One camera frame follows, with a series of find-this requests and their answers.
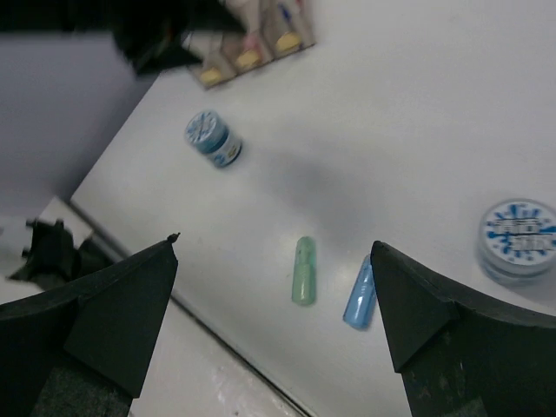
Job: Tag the green correction tape case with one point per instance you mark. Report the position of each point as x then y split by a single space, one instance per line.
304 273

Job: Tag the clear three-compartment organizer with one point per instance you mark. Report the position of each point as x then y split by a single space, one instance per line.
274 29

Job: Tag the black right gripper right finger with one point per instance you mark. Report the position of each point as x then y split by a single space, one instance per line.
461 352

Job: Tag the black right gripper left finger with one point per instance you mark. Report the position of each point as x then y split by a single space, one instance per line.
84 349

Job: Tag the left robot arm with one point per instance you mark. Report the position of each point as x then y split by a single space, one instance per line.
147 33

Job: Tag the blue correction tape case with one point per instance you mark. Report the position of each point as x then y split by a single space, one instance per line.
360 304

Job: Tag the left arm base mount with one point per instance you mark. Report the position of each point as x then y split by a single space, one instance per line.
53 259

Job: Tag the blue ink jar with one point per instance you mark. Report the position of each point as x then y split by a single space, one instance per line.
516 242
211 137

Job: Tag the blue gel pen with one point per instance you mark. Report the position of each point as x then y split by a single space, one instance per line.
284 10

